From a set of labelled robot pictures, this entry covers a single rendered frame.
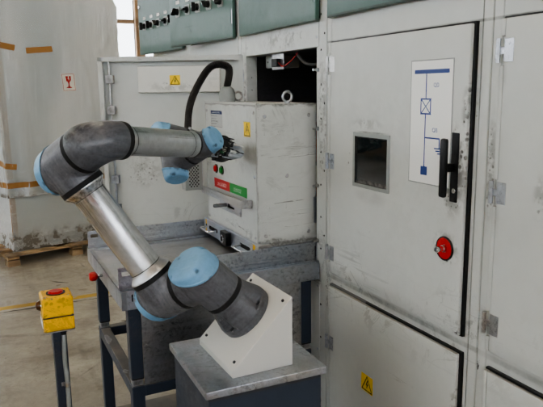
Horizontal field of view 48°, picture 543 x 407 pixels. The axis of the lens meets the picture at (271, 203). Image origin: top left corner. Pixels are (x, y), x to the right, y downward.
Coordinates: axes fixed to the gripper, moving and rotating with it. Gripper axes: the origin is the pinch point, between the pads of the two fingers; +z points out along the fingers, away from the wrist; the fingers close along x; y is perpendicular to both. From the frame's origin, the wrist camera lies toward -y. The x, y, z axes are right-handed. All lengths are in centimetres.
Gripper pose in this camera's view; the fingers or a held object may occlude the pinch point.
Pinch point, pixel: (239, 153)
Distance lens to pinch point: 211.8
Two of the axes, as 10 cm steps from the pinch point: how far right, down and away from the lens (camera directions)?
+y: 6.5, 1.3, -7.5
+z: 7.4, 1.3, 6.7
